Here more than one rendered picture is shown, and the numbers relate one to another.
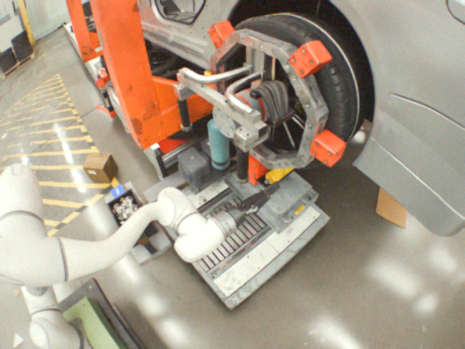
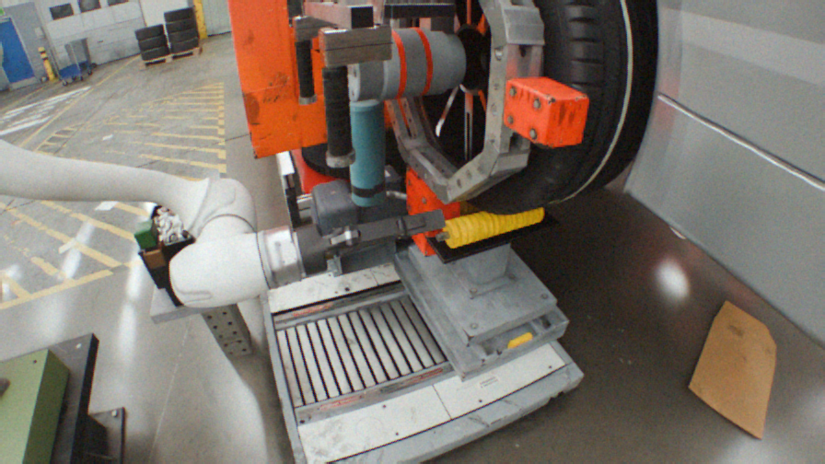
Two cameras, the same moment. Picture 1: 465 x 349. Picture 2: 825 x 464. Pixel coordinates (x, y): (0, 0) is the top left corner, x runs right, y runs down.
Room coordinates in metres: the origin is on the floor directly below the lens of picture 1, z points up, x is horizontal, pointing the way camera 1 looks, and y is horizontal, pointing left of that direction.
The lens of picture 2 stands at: (0.02, -0.27, 1.00)
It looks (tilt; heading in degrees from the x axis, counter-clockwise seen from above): 38 degrees down; 16
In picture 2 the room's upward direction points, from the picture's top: straight up
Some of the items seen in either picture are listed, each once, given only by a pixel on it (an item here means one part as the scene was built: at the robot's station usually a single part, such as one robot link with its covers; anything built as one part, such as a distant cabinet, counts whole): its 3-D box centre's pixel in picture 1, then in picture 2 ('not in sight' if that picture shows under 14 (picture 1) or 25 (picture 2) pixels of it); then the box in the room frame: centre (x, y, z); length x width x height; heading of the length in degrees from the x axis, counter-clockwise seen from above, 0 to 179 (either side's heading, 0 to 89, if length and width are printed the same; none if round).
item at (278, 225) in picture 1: (270, 188); (478, 294); (0.86, -0.24, 0.13); 0.50 x 0.36 x 0.10; 39
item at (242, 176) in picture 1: (242, 163); (337, 112); (0.47, -0.03, 0.83); 0.04 x 0.04 x 0.16
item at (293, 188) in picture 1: (275, 169); (485, 247); (0.86, -0.24, 0.32); 0.40 x 0.30 x 0.28; 39
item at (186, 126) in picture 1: (184, 113); (305, 70); (0.74, 0.18, 0.83); 0.04 x 0.04 x 0.16
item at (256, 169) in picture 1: (260, 161); (447, 208); (0.78, -0.14, 0.48); 0.16 x 0.12 x 0.17; 129
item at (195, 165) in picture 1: (214, 163); (377, 223); (0.97, 0.11, 0.26); 0.42 x 0.18 x 0.35; 129
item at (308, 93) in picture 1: (259, 103); (435, 61); (0.75, -0.11, 0.85); 0.54 x 0.07 x 0.54; 39
